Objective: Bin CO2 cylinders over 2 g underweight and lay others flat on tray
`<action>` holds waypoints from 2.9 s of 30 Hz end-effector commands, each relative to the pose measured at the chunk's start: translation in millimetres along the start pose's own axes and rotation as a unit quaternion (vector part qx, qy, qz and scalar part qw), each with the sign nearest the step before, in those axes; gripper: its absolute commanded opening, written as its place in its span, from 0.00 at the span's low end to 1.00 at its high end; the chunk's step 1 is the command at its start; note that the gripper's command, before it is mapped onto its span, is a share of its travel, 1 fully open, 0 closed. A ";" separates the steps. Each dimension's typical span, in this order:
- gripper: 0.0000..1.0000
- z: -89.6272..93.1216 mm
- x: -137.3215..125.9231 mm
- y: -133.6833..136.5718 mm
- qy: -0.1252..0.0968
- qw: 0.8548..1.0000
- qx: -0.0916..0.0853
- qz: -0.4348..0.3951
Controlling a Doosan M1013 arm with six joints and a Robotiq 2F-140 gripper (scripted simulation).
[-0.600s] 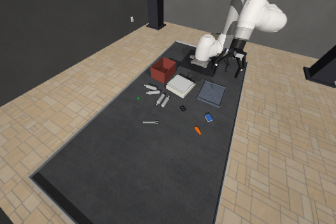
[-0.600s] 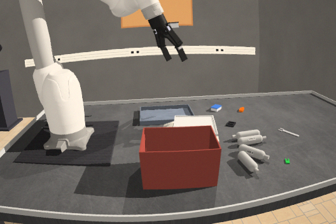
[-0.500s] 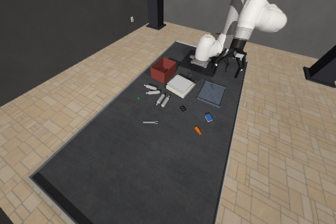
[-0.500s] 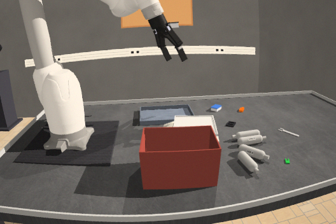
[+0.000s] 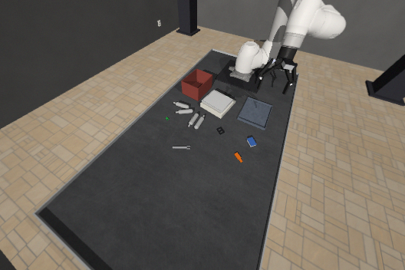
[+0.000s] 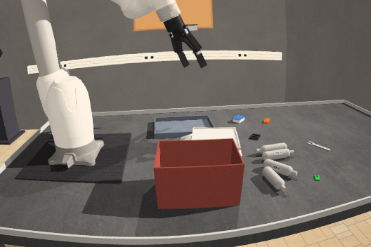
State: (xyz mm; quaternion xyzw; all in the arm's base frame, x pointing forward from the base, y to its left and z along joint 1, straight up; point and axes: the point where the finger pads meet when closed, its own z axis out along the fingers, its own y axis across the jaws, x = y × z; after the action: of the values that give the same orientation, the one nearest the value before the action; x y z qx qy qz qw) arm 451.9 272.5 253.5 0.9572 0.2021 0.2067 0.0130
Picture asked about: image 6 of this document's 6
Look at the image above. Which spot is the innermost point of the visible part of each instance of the white digital scale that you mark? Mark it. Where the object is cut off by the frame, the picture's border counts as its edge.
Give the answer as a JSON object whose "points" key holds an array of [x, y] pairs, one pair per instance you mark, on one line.
{"points": [[214, 133]]}

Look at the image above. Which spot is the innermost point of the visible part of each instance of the white gas cylinder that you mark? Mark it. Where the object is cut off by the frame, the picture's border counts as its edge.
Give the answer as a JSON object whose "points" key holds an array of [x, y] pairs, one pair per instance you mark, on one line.
{"points": [[274, 178], [267, 148], [279, 167], [277, 154]]}

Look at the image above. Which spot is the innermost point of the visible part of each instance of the red open box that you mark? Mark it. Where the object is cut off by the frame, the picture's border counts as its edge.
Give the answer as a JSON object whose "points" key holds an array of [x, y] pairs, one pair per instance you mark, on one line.
{"points": [[208, 182]]}

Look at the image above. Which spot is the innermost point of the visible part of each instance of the blue rectangular box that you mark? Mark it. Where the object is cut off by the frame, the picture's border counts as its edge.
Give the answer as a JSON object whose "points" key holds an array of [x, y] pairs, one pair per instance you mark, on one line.
{"points": [[238, 119]]}

